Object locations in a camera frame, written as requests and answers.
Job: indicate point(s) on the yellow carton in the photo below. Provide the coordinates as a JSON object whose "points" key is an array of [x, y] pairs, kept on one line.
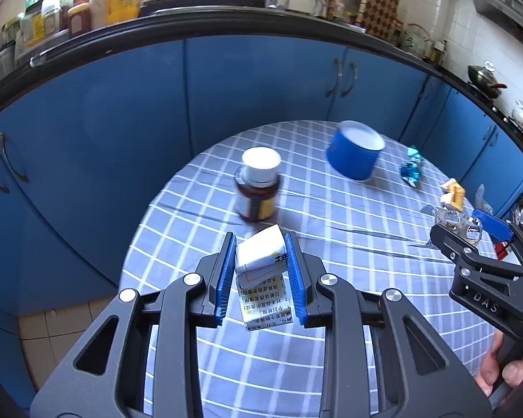
{"points": [[453, 196]]}

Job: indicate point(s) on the blue paper cup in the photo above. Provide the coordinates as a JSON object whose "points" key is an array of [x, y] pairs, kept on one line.
{"points": [[353, 156]]}

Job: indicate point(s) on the clear plastic storage container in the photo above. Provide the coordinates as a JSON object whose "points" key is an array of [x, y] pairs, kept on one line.
{"points": [[37, 26]]}

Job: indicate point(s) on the checkered wooden cutting board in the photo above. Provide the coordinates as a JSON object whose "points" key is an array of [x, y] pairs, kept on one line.
{"points": [[381, 4]]}

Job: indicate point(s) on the round table checked blue cloth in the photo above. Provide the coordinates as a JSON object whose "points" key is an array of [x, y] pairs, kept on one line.
{"points": [[353, 244]]}

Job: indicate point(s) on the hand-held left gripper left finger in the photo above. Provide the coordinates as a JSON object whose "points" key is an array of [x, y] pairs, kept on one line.
{"points": [[224, 278]]}

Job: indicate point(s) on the steel range hood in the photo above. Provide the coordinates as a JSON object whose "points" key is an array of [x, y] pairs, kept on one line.
{"points": [[505, 6]]}

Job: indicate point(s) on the teal foil candy wrapper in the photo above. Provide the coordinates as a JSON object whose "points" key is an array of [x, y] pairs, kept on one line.
{"points": [[412, 170]]}

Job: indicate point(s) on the brown medicine bottle white cap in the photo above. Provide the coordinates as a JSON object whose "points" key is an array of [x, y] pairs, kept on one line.
{"points": [[257, 200]]}

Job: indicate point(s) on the person's right hand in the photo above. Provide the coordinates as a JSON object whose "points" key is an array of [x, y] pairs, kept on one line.
{"points": [[488, 372]]}

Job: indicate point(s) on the brown sauce jar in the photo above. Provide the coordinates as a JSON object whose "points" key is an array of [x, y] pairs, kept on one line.
{"points": [[79, 19]]}

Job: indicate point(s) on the black wok with lid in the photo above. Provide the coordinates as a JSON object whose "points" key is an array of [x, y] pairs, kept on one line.
{"points": [[486, 79]]}

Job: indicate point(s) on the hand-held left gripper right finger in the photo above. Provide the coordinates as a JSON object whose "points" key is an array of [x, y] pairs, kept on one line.
{"points": [[295, 278]]}

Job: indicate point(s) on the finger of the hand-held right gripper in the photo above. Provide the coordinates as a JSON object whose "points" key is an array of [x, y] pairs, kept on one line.
{"points": [[492, 224], [451, 241]]}

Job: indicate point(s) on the white medicine box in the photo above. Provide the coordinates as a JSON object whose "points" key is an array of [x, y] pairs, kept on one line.
{"points": [[261, 252]]}

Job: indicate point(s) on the pale green kettle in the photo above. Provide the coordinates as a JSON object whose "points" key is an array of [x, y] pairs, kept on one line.
{"points": [[415, 39]]}

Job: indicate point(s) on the glass oil jar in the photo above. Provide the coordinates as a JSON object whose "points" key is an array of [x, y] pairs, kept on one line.
{"points": [[439, 51]]}

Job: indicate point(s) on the black kitchen countertop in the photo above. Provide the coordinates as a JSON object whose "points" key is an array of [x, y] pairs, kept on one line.
{"points": [[157, 28]]}

